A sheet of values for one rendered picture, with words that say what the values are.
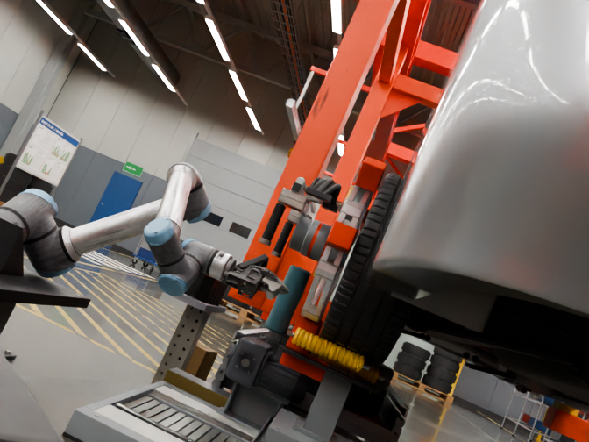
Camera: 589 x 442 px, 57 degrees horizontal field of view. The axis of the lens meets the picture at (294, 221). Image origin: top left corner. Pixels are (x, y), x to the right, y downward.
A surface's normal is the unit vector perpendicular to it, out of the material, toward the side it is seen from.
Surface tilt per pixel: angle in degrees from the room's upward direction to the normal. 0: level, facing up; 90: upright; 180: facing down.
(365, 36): 90
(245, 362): 90
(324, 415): 90
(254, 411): 90
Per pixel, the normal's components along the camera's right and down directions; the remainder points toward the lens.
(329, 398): -0.08, -0.18
